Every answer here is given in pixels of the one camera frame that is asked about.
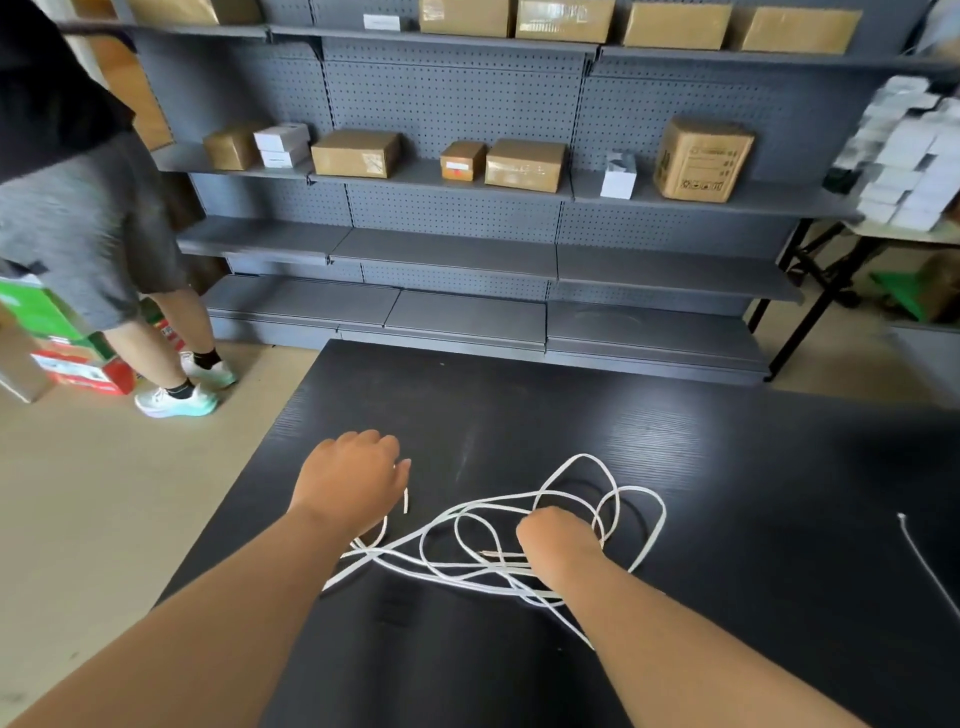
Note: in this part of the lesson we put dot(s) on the grey pegboard shelf unit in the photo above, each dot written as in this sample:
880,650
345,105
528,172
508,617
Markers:
450,97

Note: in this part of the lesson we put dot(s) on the black folding table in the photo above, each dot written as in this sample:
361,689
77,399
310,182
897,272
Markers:
817,300

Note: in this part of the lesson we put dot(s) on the person's right hand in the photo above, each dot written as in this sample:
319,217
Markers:
559,544

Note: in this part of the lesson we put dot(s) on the green stool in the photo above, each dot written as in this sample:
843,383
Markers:
904,291

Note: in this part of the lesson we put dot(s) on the stack of white boxes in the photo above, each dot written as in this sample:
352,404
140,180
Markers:
904,154

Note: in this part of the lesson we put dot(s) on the person's left hand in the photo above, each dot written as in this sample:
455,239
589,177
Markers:
345,480

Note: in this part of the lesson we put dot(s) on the green carton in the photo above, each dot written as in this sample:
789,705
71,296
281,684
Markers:
37,307

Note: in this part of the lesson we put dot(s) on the wooden door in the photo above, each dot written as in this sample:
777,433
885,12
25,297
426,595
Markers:
124,82

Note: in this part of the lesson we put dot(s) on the tall printed cardboard box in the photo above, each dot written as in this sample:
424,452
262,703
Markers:
701,161

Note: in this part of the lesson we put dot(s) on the person's right fingers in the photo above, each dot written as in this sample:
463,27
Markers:
529,529

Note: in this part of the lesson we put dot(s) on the person's right forearm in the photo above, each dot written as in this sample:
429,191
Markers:
675,652

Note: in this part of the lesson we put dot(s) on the small orange label cardboard box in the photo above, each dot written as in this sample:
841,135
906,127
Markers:
462,161

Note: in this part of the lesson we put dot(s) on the white shelf label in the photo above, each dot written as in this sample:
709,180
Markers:
382,22

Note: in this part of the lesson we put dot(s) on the red and white carton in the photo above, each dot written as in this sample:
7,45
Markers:
86,371

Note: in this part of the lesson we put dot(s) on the flat cardboard box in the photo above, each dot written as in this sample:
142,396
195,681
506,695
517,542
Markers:
523,166
354,154

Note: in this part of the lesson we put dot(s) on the small brown cardboard box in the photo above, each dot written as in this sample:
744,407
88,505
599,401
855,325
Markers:
231,148

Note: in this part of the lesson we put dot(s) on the person's left thumb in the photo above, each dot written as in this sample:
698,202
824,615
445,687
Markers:
403,474

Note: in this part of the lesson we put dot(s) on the plain brown carton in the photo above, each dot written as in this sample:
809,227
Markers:
19,367

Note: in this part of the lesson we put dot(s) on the tall white box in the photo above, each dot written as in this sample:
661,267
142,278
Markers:
618,178

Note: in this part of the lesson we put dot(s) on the person's left forearm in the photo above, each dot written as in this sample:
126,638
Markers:
225,622

